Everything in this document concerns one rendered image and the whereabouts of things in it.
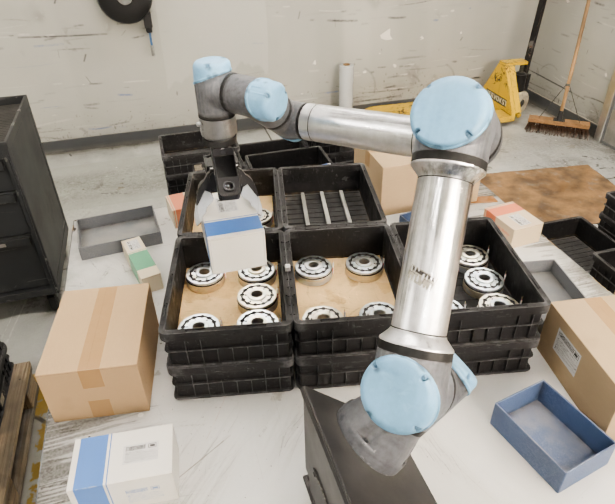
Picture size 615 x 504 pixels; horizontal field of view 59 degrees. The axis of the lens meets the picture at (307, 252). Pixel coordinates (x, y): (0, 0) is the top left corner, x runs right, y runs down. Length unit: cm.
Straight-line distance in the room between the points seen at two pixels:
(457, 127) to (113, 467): 91
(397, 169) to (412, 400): 128
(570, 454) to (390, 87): 400
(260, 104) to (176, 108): 357
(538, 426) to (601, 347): 23
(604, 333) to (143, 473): 106
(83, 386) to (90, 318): 18
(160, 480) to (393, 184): 128
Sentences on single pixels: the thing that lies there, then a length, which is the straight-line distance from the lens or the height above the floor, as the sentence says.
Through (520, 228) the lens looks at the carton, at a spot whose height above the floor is 77.
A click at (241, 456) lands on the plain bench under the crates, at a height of 70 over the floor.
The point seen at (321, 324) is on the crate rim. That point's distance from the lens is 123.
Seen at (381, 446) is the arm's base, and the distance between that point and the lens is 99.
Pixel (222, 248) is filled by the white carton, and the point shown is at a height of 111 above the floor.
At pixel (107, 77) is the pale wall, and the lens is 451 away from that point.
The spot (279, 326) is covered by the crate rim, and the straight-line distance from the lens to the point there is 123.
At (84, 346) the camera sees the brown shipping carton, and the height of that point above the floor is 86.
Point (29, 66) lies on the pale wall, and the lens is 454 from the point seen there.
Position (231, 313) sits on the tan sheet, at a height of 83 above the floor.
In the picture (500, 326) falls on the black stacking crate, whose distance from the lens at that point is 137.
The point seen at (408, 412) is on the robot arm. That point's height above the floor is 112.
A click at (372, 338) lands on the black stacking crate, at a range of 130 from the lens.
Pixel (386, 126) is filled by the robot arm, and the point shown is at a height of 137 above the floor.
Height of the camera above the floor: 175
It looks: 35 degrees down
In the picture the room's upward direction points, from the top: 1 degrees counter-clockwise
